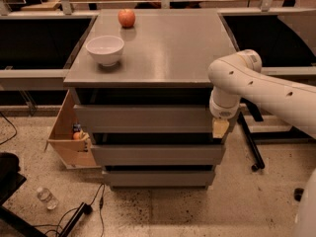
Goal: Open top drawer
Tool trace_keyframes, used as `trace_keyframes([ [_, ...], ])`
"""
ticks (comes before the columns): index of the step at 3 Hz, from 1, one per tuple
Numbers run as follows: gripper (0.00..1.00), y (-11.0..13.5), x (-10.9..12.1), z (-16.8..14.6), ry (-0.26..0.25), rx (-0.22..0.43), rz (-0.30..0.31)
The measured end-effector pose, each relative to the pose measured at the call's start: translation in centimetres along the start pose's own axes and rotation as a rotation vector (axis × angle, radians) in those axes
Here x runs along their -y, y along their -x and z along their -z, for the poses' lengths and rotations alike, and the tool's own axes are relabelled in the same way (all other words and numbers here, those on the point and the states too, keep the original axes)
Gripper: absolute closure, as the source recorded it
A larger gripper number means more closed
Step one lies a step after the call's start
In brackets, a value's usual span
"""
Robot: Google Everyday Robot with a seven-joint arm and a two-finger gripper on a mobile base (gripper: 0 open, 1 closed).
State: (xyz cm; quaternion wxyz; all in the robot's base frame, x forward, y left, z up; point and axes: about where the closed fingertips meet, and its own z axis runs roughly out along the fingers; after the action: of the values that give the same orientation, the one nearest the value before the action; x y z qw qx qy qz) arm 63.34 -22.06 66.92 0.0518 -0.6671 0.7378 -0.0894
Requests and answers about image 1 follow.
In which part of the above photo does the black metal leg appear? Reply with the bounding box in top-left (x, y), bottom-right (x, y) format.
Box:
top-left (238, 113), bottom-right (266, 172)

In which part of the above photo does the grey drawer cabinet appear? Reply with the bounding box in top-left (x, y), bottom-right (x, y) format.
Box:
top-left (63, 8), bottom-right (253, 192)

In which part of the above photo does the black chair base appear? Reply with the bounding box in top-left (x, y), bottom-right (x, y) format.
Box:
top-left (0, 152), bottom-right (94, 237)

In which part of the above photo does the grey top drawer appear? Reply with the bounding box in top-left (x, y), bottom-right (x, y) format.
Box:
top-left (74, 105), bottom-right (215, 133)

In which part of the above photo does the cardboard box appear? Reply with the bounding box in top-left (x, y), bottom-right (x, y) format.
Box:
top-left (47, 92), bottom-right (97, 169)

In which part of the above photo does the black caster wheel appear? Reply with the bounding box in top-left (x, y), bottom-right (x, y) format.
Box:
top-left (293, 188), bottom-right (304, 201)

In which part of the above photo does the grey bottom drawer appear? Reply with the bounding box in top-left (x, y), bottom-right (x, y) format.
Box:
top-left (103, 171), bottom-right (215, 188)

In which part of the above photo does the small orange fruit in box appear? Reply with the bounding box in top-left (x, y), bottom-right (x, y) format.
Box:
top-left (72, 132), bottom-right (83, 140)

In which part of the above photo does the grey middle drawer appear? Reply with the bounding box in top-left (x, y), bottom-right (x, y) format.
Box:
top-left (91, 145), bottom-right (225, 166)

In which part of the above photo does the black floor cable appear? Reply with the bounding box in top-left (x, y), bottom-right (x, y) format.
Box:
top-left (33, 183), bottom-right (107, 237)

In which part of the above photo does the red apple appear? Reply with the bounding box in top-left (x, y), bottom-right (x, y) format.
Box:
top-left (118, 9), bottom-right (135, 28)

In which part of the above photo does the clear plastic water bottle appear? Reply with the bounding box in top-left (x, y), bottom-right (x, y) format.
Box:
top-left (37, 187), bottom-right (58, 210)

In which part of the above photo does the grey drawer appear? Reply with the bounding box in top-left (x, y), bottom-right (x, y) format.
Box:
top-left (91, 145), bottom-right (225, 166)
top-left (74, 105), bottom-right (215, 133)
top-left (103, 171), bottom-right (215, 188)

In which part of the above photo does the white ceramic bowl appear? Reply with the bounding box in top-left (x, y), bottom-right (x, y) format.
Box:
top-left (86, 36), bottom-right (124, 66)

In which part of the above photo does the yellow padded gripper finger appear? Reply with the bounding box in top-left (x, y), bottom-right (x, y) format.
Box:
top-left (212, 118), bottom-right (229, 138)

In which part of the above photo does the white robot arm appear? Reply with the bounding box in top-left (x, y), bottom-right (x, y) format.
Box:
top-left (208, 49), bottom-right (316, 237)

